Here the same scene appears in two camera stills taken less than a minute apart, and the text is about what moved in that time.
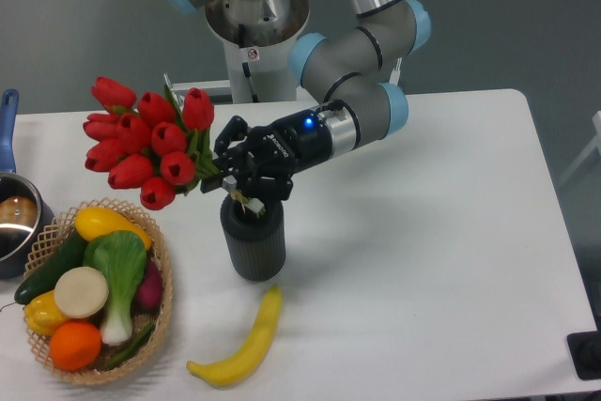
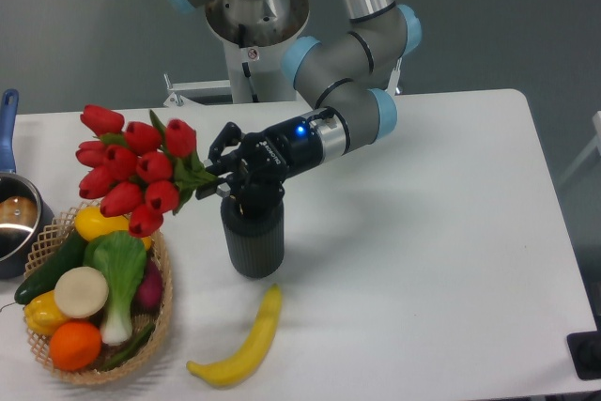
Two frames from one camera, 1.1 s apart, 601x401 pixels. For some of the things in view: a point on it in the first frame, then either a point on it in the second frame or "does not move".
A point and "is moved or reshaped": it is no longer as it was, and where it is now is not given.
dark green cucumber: x=69 y=255 does not move
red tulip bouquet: x=148 y=147 is moved or reshaped
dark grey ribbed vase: x=256 y=242 does not move
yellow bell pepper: x=42 y=314 does not move
